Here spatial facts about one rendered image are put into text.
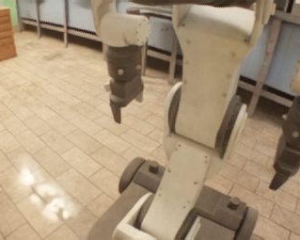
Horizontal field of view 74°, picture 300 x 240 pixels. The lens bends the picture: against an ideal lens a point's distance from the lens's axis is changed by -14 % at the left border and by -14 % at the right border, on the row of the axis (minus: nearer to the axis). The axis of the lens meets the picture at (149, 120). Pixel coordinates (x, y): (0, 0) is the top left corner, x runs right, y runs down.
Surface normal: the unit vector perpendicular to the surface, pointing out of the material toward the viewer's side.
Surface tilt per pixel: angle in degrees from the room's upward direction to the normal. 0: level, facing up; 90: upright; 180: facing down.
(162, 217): 46
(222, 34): 35
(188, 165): 60
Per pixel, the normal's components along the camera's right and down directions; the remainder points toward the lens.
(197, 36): -0.52, 0.58
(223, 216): -0.31, -0.27
